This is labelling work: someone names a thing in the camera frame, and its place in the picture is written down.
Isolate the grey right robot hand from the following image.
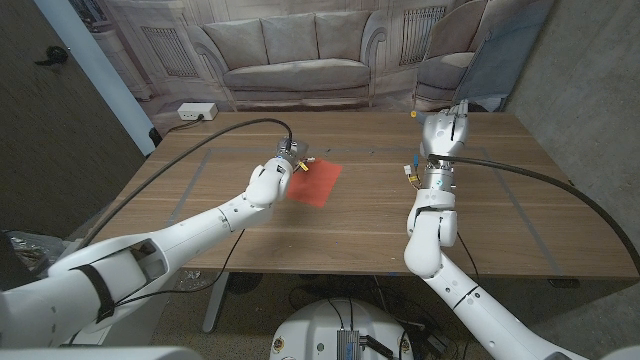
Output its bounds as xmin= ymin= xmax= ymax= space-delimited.
xmin=418 ymin=98 xmax=471 ymax=162

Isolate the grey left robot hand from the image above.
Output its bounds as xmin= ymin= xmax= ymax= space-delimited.
xmin=275 ymin=137 xmax=310 ymax=170

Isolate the red origami paper sheet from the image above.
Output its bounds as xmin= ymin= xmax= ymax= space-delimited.
xmin=285 ymin=158 xmax=345 ymax=209

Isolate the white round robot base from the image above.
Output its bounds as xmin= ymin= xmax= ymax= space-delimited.
xmin=268 ymin=298 xmax=415 ymax=360

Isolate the silver box on robot base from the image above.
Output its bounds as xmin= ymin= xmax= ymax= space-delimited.
xmin=335 ymin=328 xmax=362 ymax=360

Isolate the grey blue leaning board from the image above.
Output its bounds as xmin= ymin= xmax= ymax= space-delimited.
xmin=449 ymin=0 xmax=556 ymax=113

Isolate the white power strip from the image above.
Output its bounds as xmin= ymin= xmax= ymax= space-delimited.
xmin=176 ymin=102 xmax=220 ymax=122

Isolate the printed sofa room backdrop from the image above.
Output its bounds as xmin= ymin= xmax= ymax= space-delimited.
xmin=67 ymin=0 xmax=556 ymax=134

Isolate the white table leg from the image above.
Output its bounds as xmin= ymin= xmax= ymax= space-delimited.
xmin=202 ymin=271 xmax=232 ymax=334

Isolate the black power adapter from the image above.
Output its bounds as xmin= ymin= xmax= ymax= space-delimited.
xmin=424 ymin=332 xmax=451 ymax=354

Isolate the white floor board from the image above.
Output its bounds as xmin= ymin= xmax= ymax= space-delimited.
xmin=59 ymin=238 xmax=174 ymax=347

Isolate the person's dark trouser leg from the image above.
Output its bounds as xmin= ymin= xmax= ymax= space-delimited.
xmin=0 ymin=229 xmax=39 ymax=292

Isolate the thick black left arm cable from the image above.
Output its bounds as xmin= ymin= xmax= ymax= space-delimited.
xmin=77 ymin=117 xmax=295 ymax=251

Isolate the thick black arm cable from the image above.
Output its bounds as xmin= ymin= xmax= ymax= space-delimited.
xmin=77 ymin=117 xmax=295 ymax=251
xmin=427 ymin=153 xmax=640 ymax=275

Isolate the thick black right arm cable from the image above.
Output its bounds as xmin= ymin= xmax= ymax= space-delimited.
xmin=427 ymin=153 xmax=640 ymax=275

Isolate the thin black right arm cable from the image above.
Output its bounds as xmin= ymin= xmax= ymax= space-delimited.
xmin=455 ymin=231 xmax=481 ymax=286

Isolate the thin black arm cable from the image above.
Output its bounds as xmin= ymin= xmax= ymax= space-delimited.
xmin=455 ymin=231 xmax=481 ymax=286
xmin=112 ymin=228 xmax=247 ymax=307

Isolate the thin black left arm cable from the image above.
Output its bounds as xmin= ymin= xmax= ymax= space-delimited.
xmin=112 ymin=228 xmax=247 ymax=307

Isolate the black door handle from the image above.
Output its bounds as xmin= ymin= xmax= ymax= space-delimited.
xmin=33 ymin=45 xmax=70 ymax=67

